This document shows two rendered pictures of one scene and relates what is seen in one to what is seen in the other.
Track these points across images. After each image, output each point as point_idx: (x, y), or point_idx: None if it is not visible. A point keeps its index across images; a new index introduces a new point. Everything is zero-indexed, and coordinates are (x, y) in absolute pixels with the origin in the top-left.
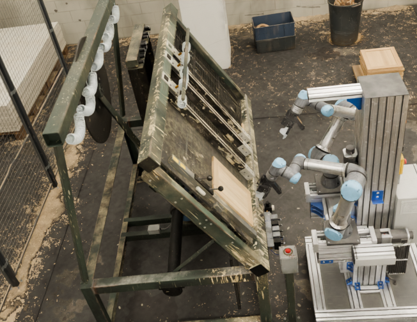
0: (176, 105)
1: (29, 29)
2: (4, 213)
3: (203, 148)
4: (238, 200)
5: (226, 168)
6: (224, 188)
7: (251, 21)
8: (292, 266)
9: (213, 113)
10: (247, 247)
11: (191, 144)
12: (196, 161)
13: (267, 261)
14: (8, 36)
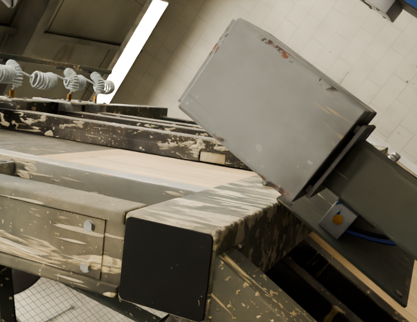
0: (27, 126)
1: None
2: None
3: (89, 150)
4: (173, 175)
5: (166, 157)
6: (103, 163)
7: None
8: (275, 92)
9: (176, 127)
10: (37, 184)
11: (29, 144)
12: (8, 149)
13: (222, 216)
14: (66, 321)
